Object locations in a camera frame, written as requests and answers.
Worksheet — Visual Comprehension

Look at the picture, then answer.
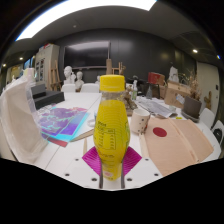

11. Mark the plastic-wrapped white canvas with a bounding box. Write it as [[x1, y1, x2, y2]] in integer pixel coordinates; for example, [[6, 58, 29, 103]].
[[0, 74, 49, 164]]

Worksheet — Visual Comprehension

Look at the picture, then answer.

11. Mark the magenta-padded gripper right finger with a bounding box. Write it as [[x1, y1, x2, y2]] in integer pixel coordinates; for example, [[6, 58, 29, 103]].
[[120, 145, 164, 190]]

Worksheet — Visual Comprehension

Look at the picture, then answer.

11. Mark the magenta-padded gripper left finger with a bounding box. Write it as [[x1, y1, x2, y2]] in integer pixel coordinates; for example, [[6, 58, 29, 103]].
[[62, 145, 104, 190]]

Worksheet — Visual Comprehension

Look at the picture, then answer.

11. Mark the black box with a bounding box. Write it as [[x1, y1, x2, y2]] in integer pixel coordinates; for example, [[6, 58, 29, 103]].
[[30, 82, 65, 110]]

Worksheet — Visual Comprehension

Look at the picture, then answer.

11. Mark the white cabinet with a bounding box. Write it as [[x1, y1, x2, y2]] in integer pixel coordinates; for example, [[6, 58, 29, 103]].
[[34, 43, 61, 91]]

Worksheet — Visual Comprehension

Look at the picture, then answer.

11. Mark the black wall screen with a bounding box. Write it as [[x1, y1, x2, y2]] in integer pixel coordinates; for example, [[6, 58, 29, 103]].
[[63, 40, 112, 69]]

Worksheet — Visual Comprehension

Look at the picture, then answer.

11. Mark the beige stretched canvas panel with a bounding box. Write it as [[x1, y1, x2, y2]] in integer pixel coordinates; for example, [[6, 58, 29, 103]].
[[139, 116, 215, 177]]

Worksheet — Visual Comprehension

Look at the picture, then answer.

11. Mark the red box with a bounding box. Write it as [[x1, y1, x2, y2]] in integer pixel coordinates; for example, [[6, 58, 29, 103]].
[[147, 71, 166, 86]]

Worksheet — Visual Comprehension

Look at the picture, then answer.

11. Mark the flat round red coaster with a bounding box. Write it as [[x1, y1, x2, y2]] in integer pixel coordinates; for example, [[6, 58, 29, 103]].
[[152, 126, 168, 138]]

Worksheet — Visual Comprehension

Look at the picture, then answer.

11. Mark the colourful purple painting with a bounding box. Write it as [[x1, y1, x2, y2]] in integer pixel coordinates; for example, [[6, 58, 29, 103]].
[[36, 105, 91, 148]]

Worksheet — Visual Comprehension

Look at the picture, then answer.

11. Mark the yellow drink bottle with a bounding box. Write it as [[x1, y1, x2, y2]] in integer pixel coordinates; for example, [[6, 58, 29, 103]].
[[93, 74, 132, 182]]

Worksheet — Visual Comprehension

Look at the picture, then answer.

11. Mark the black mesh basket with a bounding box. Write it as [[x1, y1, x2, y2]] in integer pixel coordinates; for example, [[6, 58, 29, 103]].
[[144, 83, 161, 99]]

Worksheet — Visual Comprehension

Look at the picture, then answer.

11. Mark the white dotted mug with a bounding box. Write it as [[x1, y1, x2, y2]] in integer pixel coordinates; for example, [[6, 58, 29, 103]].
[[129, 108, 152, 135]]

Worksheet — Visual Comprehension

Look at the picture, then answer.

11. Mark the white chair with black print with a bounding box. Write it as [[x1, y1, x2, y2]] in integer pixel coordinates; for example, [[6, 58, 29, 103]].
[[211, 119, 224, 146]]

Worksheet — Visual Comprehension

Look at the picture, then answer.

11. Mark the white plaster bust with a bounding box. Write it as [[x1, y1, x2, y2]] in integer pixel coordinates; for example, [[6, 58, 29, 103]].
[[74, 70, 85, 91], [63, 65, 77, 85]]

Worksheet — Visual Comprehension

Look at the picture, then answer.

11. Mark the cardboard box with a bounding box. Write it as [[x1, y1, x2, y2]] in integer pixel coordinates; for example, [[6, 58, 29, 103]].
[[163, 79, 192, 108]]

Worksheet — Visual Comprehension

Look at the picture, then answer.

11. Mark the wooden easel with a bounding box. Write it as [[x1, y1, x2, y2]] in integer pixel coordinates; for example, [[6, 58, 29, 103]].
[[112, 61, 127, 76], [49, 59, 63, 92]]

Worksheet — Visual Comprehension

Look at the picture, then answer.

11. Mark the white spray bottle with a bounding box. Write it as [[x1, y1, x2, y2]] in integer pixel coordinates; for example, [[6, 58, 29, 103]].
[[131, 79, 139, 101]]

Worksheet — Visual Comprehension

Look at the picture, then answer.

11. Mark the newspaper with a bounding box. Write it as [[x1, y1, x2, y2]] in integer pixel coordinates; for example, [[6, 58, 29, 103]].
[[137, 97, 174, 118]]

